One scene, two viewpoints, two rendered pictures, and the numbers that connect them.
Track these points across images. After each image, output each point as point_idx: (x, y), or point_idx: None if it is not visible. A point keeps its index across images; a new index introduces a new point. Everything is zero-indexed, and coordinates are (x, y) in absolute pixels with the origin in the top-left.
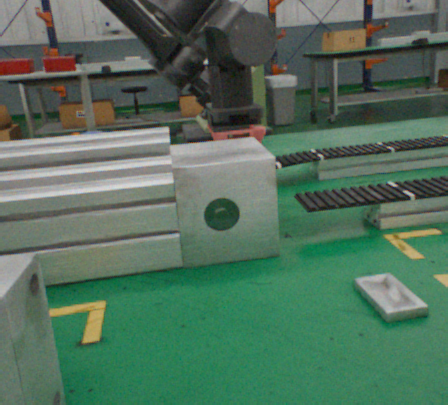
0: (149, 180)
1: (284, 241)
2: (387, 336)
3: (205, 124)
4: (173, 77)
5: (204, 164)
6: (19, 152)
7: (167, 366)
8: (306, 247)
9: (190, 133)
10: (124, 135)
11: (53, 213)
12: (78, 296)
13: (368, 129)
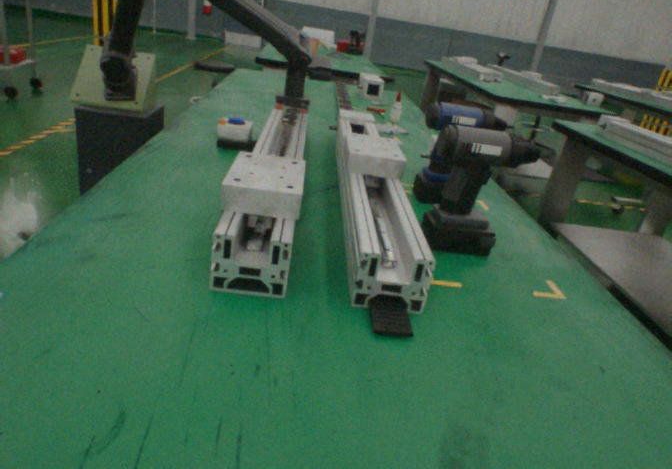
0: (373, 125)
1: None
2: (406, 147)
3: (129, 105)
4: (130, 69)
5: (373, 118)
6: (304, 128)
7: (413, 160)
8: None
9: (128, 113)
10: (280, 115)
11: None
12: None
13: (214, 100)
